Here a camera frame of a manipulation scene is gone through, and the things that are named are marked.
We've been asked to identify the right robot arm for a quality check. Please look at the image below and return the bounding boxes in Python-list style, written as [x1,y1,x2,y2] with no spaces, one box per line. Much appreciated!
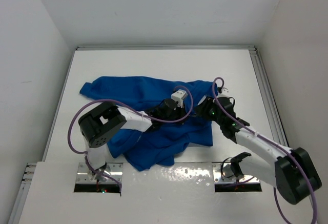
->
[194,95,322,205]

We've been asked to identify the metal base plate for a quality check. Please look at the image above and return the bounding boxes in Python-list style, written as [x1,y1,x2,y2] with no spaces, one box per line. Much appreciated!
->
[212,162,260,185]
[75,163,123,184]

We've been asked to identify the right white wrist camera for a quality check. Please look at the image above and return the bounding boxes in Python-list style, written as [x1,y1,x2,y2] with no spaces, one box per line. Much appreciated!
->
[217,87,229,95]

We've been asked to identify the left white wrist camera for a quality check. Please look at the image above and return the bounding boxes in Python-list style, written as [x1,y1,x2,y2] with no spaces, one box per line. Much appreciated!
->
[171,89,188,108]

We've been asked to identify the blue zip jacket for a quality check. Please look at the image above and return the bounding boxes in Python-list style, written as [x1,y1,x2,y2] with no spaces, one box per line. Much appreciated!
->
[79,76,213,171]

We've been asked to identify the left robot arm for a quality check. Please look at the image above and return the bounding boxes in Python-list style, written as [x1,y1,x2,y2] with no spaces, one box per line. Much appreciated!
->
[78,98,193,182]

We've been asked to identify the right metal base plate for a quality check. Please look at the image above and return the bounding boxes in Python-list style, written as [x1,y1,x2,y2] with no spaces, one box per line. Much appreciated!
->
[212,162,260,185]

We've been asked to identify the purple cable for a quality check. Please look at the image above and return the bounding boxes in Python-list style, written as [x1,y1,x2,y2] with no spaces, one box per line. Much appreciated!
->
[67,85,194,191]
[212,76,318,224]

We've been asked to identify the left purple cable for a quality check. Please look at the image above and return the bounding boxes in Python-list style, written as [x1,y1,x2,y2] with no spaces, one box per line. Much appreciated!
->
[67,85,194,191]

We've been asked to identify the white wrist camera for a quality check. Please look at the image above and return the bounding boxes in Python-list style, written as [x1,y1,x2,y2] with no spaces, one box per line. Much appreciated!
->
[217,87,229,95]
[171,89,188,108]

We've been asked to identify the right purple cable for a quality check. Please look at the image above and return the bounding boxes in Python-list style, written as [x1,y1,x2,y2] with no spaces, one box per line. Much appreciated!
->
[212,76,318,224]

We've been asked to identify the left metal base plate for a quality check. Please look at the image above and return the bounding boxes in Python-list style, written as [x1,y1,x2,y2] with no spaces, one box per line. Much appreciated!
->
[75,163,123,184]

